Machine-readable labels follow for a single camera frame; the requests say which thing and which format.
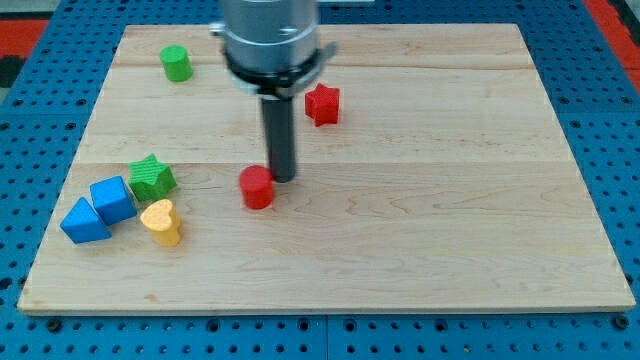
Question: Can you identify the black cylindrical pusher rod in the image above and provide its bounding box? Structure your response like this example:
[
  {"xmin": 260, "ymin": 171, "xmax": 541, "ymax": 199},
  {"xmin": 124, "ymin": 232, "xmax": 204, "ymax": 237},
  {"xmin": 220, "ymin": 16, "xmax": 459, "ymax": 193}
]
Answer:
[{"xmin": 261, "ymin": 98, "xmax": 296, "ymax": 183}]

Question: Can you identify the red cylinder block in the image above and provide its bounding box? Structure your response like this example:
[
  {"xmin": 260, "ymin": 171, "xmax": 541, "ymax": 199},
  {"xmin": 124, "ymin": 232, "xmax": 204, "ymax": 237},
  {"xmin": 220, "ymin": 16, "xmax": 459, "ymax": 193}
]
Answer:
[{"xmin": 238, "ymin": 165, "xmax": 274, "ymax": 210}]

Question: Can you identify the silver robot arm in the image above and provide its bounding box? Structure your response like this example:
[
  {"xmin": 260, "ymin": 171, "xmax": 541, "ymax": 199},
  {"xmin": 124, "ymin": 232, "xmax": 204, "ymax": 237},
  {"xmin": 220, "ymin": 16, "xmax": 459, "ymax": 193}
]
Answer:
[{"xmin": 209, "ymin": 0, "xmax": 337, "ymax": 183}]

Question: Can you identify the yellow heart block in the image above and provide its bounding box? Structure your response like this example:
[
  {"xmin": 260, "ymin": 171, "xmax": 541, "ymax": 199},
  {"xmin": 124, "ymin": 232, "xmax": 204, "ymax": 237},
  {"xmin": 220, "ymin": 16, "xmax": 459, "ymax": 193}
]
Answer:
[{"xmin": 140, "ymin": 199, "xmax": 181, "ymax": 247}]

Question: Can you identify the red star block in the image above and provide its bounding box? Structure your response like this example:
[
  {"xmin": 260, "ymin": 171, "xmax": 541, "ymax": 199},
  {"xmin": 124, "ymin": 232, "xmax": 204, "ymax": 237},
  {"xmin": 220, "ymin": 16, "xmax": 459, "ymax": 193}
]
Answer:
[{"xmin": 305, "ymin": 83, "xmax": 340, "ymax": 127}]

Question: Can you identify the green cylinder block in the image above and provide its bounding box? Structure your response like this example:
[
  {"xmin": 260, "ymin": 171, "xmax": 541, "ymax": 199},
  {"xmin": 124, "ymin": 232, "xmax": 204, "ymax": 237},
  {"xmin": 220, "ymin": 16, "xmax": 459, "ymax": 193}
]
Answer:
[{"xmin": 159, "ymin": 44, "xmax": 193, "ymax": 82}]

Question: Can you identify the green star block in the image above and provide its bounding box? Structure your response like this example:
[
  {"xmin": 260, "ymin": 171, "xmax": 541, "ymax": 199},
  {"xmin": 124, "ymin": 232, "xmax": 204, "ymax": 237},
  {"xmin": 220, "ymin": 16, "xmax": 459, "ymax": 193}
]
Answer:
[{"xmin": 128, "ymin": 154, "xmax": 177, "ymax": 202}]

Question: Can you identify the wooden board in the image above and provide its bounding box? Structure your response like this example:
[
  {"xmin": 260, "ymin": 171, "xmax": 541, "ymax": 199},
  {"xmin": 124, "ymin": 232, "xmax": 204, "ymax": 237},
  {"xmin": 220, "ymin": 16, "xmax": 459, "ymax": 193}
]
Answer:
[{"xmin": 18, "ymin": 24, "xmax": 635, "ymax": 316}]

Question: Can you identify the blue cube block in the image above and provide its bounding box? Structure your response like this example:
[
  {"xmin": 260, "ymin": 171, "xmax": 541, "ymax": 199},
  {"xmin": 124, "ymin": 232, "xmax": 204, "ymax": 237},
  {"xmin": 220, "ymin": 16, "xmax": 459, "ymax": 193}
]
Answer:
[{"xmin": 89, "ymin": 176, "xmax": 137, "ymax": 225}]

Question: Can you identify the blue triangle block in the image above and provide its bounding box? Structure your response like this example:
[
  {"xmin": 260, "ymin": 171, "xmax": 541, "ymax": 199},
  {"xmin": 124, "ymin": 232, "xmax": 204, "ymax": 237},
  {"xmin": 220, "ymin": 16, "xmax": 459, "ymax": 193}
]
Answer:
[{"xmin": 60, "ymin": 197, "xmax": 111, "ymax": 244}]

